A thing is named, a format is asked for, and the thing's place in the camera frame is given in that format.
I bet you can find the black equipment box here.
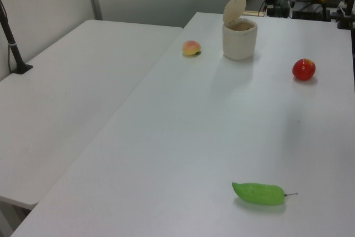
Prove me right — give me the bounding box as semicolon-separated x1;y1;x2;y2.
291;0;331;22

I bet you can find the white garbage bin with lid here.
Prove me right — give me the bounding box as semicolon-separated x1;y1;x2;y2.
222;0;258;61

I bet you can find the black camera pole with base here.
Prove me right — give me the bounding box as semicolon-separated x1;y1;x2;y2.
0;0;34;75

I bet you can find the black clamp stand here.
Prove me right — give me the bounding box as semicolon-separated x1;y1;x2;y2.
336;0;355;30

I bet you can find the green bitter gourd toy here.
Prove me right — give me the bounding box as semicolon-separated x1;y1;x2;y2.
231;182;299;206

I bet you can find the peach toy fruit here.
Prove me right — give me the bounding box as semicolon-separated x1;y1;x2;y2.
182;40;202;57

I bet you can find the red apple toy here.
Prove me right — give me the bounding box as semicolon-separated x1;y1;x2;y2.
292;58;317;82

